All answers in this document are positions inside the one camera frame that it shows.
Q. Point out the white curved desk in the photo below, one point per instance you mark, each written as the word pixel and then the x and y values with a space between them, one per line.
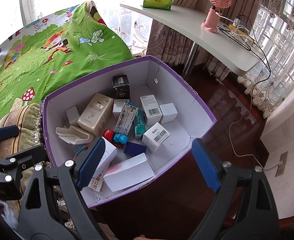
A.
pixel 188 23

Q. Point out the green cartoon print blanket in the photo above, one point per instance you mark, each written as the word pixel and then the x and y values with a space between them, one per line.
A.
pixel 54 51

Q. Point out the white box pink smudge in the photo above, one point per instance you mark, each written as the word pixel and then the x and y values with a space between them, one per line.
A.
pixel 128 173

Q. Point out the small white cube box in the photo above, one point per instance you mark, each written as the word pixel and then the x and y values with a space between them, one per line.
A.
pixel 169 113

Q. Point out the white box black print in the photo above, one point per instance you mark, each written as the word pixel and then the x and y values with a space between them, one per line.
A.
pixel 117 107

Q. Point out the teal medicine box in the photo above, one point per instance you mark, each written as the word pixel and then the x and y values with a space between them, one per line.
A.
pixel 139 125

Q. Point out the beige hand cream box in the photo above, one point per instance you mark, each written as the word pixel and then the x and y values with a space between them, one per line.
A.
pixel 96 115

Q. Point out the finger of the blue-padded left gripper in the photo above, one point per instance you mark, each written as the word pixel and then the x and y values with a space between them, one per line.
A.
pixel 8 132
pixel 26 158

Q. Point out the pink handheld fan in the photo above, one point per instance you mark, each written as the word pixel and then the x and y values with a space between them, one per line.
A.
pixel 214 14

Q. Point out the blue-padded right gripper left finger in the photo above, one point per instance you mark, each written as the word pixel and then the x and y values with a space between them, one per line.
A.
pixel 73 176

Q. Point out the wall power socket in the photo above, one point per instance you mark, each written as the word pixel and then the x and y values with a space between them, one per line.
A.
pixel 282 163

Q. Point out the yellow item on desk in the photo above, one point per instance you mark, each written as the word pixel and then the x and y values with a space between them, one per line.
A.
pixel 241 33

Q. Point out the red blue toy car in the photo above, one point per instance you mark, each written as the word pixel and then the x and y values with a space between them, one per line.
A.
pixel 116 139

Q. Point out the white text medicine box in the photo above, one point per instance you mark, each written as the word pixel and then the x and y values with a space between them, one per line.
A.
pixel 126 118

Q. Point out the white barcode cube box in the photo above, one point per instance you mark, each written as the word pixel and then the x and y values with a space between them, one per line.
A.
pixel 155 136

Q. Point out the white dental brand box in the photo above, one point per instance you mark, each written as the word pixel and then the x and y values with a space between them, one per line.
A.
pixel 111 152

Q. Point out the black product box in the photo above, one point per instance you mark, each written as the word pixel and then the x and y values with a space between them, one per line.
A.
pixel 121 87

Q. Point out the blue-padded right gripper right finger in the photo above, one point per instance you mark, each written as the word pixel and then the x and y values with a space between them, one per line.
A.
pixel 222 177

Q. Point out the purple cardboard storage box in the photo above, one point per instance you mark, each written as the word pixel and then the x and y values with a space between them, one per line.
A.
pixel 147 75

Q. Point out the dark blue small box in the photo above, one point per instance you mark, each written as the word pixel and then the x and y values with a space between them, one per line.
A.
pixel 134 149

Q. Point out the grey square box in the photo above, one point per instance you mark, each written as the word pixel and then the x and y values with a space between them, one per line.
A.
pixel 73 115

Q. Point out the green tissue pack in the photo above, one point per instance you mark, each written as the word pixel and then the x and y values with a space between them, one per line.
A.
pixel 158 4

